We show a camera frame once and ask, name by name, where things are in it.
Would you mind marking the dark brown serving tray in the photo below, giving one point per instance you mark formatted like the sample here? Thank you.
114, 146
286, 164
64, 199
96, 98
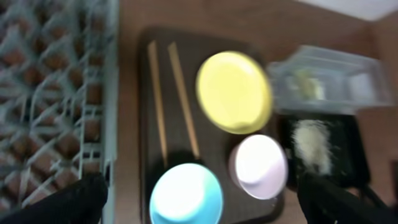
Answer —
214, 144

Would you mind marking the green snack wrapper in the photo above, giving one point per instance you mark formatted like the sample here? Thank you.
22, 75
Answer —
309, 86

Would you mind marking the pale pink bowl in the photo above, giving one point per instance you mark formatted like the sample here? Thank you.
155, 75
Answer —
258, 166

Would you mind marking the grey plastic dish rack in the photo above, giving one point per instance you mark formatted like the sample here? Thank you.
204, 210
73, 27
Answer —
59, 98

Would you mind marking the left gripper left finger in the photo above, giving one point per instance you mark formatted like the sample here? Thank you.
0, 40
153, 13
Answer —
80, 203

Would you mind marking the clear plastic waste bin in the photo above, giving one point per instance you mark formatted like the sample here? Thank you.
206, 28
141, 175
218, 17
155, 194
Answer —
333, 68

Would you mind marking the black waste tray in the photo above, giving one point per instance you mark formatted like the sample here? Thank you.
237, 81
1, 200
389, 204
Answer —
349, 167

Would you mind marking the pile of rice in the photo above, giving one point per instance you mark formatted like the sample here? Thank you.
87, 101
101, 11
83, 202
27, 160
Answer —
312, 145

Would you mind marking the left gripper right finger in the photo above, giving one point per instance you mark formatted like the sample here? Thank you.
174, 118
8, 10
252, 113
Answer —
323, 202

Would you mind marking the yellow round plate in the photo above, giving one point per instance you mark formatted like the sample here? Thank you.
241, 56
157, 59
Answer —
234, 92

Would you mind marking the light blue bowl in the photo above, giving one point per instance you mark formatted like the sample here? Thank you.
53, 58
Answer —
187, 193

